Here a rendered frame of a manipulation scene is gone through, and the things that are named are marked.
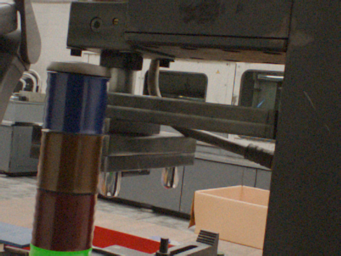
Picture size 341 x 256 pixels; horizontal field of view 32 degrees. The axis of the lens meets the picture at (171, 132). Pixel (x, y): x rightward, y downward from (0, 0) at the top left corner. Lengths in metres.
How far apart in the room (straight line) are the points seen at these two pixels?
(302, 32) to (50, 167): 0.24
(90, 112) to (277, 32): 0.21
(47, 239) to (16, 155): 7.28
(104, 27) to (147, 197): 5.57
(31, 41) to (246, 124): 0.65
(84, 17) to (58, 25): 9.31
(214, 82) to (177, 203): 1.27
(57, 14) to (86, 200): 9.65
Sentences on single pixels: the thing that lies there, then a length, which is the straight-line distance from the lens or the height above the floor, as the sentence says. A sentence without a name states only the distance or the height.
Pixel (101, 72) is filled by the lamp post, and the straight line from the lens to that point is 0.35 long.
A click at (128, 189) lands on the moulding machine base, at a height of 0.19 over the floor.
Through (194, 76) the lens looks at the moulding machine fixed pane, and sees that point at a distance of 5.89.
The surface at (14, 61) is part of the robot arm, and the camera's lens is 1.09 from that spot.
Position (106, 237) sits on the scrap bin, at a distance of 0.99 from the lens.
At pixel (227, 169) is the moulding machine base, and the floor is 0.59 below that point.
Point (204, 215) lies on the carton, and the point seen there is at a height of 0.61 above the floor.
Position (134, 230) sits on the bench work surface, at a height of 0.90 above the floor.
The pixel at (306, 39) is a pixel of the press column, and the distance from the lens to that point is 0.49.
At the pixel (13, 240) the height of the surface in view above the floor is 0.99.
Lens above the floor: 1.18
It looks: 3 degrees down
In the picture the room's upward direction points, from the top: 6 degrees clockwise
